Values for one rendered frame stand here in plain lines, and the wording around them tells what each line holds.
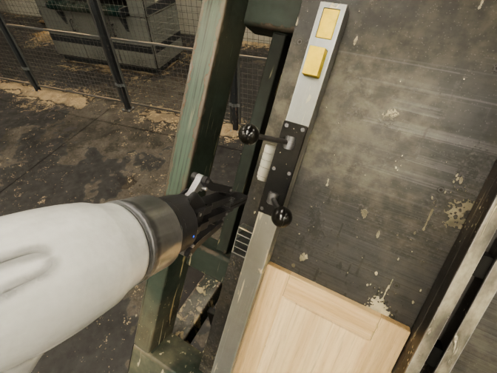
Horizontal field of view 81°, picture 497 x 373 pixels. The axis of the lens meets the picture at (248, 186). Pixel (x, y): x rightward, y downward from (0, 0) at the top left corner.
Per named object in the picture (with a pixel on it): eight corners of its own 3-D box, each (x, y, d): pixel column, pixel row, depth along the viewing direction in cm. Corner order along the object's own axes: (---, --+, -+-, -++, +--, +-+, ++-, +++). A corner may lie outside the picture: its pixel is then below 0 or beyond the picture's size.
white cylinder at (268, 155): (268, 143, 65) (258, 177, 67) (263, 143, 62) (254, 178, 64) (280, 147, 64) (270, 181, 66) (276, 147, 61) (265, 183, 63)
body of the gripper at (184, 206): (137, 186, 35) (183, 177, 43) (126, 249, 37) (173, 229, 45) (187, 209, 32) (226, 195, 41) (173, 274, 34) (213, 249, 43)
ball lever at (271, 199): (261, 202, 62) (270, 229, 49) (265, 186, 61) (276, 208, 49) (277, 206, 63) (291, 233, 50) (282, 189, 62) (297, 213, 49)
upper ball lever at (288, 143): (284, 149, 61) (231, 140, 52) (290, 132, 60) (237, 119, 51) (296, 155, 58) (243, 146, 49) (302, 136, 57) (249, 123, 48)
